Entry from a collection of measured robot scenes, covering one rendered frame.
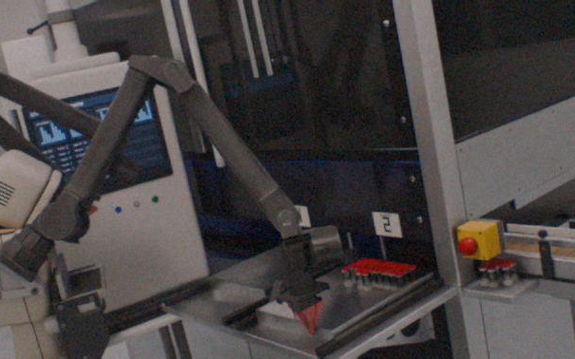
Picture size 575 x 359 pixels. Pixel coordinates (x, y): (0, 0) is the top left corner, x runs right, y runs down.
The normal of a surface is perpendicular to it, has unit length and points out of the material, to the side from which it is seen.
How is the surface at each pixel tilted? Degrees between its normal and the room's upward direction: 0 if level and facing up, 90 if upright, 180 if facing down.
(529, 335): 90
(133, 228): 90
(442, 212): 90
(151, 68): 73
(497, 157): 90
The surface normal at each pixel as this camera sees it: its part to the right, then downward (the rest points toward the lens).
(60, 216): 0.00, -0.11
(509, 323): 0.63, 0.02
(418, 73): -0.75, 0.27
